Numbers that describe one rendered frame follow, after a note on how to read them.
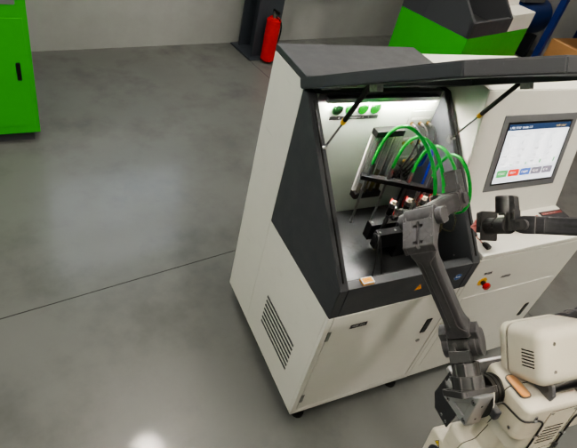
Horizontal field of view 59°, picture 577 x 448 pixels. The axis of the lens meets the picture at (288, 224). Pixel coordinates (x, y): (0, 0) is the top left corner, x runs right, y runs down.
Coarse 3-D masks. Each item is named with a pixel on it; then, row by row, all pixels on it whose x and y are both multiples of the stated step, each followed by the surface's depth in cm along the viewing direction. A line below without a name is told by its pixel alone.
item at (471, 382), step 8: (456, 368) 135; (464, 368) 134; (472, 368) 134; (456, 376) 135; (464, 376) 134; (472, 376) 133; (480, 376) 133; (456, 384) 134; (464, 384) 133; (472, 384) 132; (480, 384) 133; (448, 392) 135; (456, 392) 132; (464, 392) 130; (472, 392) 131; (480, 392) 132; (488, 392) 133
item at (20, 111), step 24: (0, 0) 299; (24, 0) 306; (0, 24) 308; (24, 24) 314; (0, 48) 316; (24, 48) 323; (0, 72) 325; (24, 72) 332; (0, 96) 335; (24, 96) 342; (0, 120) 345; (24, 120) 353
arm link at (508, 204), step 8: (496, 200) 170; (504, 200) 167; (512, 200) 166; (496, 208) 170; (504, 208) 167; (512, 208) 166; (512, 216) 166; (512, 224) 164; (520, 224) 162; (528, 224) 161
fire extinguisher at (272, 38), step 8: (272, 16) 525; (272, 24) 522; (280, 24) 526; (272, 32) 527; (280, 32) 534; (264, 40) 536; (272, 40) 532; (264, 48) 539; (272, 48) 538; (264, 56) 544; (272, 56) 545
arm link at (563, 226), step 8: (520, 216) 163; (528, 216) 161; (536, 216) 160; (544, 216) 159; (536, 224) 160; (544, 224) 158; (552, 224) 157; (560, 224) 155; (568, 224) 154; (576, 224) 152; (520, 232) 163; (528, 232) 161; (536, 232) 160; (544, 232) 158; (552, 232) 157; (560, 232) 155; (568, 232) 154; (576, 232) 152
